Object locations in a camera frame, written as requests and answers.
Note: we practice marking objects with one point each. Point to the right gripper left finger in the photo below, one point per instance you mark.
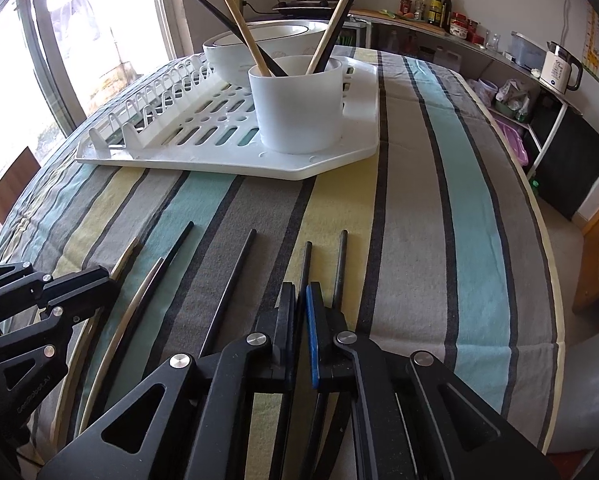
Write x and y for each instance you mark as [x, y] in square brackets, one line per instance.
[189, 419]

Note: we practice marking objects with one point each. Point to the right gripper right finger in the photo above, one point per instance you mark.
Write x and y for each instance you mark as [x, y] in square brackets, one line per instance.
[412, 417]

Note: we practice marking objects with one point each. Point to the dark sauce bottle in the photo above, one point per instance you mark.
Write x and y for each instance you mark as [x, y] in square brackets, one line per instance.
[446, 9]

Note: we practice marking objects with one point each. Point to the giraffe wall poster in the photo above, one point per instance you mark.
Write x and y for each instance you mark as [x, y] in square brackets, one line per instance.
[591, 44]

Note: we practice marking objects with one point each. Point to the white plastic dish rack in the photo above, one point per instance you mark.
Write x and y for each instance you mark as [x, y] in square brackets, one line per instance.
[186, 117]

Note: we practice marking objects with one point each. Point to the striped tablecloth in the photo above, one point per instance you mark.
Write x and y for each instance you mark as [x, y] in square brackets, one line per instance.
[446, 252]

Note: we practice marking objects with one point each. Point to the green sauce bottle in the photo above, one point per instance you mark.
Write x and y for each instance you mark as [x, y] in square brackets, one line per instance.
[434, 13]

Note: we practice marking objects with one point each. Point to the metal kitchen shelf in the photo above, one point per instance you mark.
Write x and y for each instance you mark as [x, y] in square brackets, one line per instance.
[548, 108]

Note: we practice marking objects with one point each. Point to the white ceramic bowl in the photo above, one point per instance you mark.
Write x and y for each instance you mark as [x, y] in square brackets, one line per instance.
[231, 59]

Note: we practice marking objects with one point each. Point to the induction cooker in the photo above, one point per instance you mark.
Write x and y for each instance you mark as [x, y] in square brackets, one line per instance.
[321, 10]

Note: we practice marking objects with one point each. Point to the wooden cutting board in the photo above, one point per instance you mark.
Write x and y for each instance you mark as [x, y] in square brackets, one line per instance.
[387, 18]

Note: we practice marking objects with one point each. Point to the grey plastic container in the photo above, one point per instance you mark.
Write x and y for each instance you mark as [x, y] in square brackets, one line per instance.
[526, 53]

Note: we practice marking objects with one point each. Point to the white utensil holder cup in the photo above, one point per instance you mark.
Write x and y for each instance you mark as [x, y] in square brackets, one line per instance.
[299, 113]

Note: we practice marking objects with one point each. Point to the pink lid storage box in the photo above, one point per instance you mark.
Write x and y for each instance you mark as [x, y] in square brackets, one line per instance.
[514, 140]

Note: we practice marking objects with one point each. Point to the white electric kettle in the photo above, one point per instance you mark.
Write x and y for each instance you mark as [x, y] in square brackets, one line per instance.
[561, 71]

